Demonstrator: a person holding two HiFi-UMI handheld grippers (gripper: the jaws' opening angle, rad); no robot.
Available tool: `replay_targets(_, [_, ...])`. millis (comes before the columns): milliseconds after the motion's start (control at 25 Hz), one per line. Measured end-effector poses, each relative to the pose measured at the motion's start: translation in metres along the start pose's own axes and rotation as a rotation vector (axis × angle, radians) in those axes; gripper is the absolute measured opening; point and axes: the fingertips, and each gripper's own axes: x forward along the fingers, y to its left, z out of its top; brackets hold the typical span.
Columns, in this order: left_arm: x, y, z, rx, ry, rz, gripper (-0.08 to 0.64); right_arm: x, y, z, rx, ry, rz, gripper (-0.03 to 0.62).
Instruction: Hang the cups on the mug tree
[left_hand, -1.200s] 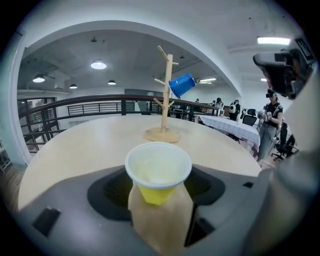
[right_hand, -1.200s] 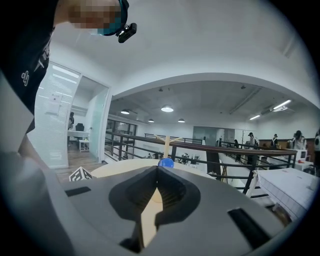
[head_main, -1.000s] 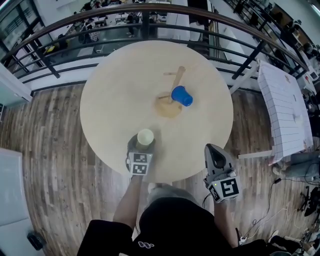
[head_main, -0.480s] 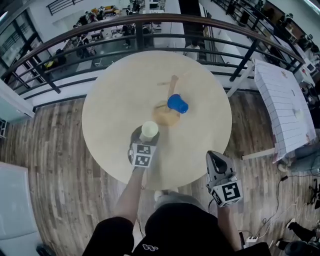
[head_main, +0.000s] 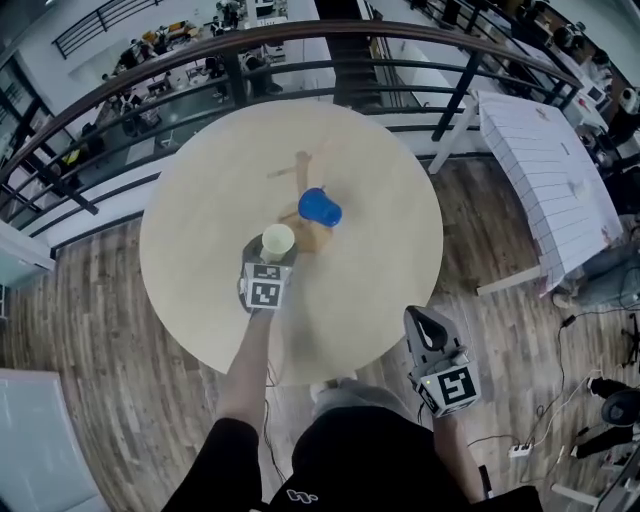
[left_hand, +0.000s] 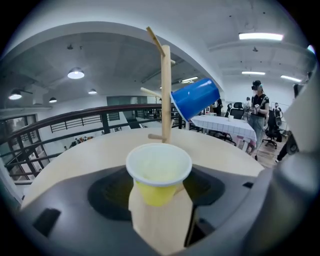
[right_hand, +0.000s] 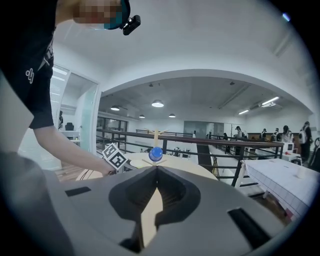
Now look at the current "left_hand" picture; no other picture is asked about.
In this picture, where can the yellow cup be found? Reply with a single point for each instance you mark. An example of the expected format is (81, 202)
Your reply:
(157, 165)

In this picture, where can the linear ceiling light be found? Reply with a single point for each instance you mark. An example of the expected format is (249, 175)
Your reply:
(290, 78)
(253, 73)
(260, 36)
(190, 80)

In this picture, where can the small white container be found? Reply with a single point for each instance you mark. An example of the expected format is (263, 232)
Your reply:
(231, 118)

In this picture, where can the blue cup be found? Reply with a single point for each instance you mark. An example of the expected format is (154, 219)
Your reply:
(197, 98)

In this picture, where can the small pendant lamp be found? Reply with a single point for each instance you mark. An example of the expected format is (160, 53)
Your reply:
(92, 91)
(52, 100)

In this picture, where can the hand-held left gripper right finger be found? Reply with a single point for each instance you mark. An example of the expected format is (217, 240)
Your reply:
(225, 200)

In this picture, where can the white checked cloth table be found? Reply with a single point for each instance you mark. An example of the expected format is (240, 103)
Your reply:
(225, 126)

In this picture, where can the black office chair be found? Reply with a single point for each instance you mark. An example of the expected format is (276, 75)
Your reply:
(272, 130)
(234, 111)

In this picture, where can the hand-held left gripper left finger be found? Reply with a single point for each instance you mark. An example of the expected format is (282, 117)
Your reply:
(75, 200)

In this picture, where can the wooden cup stand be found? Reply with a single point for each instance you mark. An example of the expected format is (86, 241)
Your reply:
(165, 100)

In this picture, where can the large pendant lamp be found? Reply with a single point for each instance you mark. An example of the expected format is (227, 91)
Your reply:
(15, 94)
(75, 73)

